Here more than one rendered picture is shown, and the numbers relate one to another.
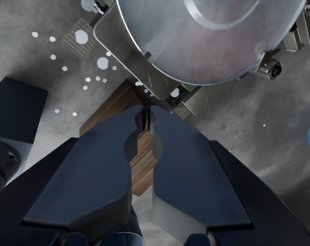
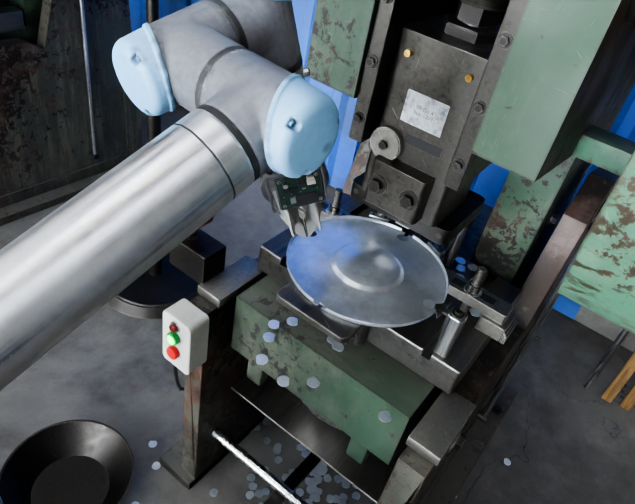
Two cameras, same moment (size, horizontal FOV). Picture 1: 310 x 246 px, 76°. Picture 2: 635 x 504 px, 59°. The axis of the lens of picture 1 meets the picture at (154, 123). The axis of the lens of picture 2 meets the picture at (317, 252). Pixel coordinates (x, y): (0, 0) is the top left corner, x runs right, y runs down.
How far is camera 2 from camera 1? 78 cm
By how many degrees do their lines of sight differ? 80
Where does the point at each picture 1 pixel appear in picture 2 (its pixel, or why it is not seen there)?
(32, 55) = not seen: outside the picture
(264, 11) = (413, 283)
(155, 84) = (332, 325)
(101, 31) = (283, 293)
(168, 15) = (330, 285)
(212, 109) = not seen: outside the picture
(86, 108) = not seen: outside the picture
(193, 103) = (422, 436)
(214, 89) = (447, 417)
